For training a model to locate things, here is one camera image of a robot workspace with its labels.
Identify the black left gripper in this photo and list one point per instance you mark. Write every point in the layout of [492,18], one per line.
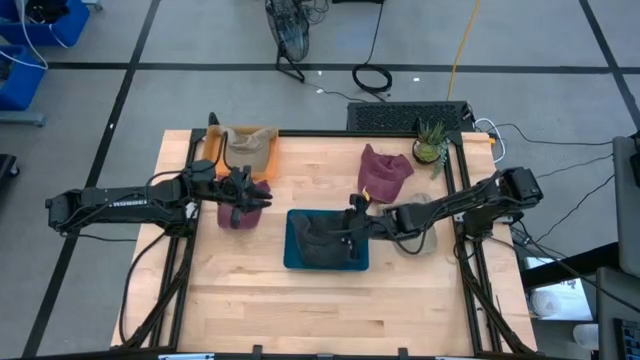
[232,187]

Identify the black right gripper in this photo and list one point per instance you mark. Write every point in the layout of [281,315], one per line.
[380,225]

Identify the maroon baseball cap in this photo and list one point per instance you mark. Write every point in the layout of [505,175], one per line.
[382,175]
[250,219]

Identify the beige baseball cap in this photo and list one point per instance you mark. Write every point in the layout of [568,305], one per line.
[429,239]
[247,150]

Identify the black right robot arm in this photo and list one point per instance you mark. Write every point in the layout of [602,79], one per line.
[450,205]

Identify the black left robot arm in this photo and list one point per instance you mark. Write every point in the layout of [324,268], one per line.
[125,202]

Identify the orange plastic bin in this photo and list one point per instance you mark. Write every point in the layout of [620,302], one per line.
[212,150]

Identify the blue plastic bin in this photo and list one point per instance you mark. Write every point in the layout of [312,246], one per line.
[295,255]

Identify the potted succulent plant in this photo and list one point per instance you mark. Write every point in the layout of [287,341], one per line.
[426,151]

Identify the black perforated computer case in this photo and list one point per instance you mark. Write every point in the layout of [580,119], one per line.
[400,116]

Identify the black floor fan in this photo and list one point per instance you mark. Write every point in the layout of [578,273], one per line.
[290,30]

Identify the black beam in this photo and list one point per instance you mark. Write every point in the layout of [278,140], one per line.
[570,267]

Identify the grey flat base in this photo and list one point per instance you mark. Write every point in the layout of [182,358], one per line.
[20,119]

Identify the large blue storage crate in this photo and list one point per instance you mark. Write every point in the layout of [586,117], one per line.
[75,25]

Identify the small blue storage crate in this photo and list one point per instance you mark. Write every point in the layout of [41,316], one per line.
[22,85]

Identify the grey box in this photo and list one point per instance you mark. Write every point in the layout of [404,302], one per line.
[617,300]

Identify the grey cabinet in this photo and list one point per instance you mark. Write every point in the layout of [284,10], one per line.
[627,210]

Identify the black item in crate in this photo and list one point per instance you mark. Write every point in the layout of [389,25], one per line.
[47,10]

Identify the black aluminium table frame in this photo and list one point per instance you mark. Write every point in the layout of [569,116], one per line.
[325,133]

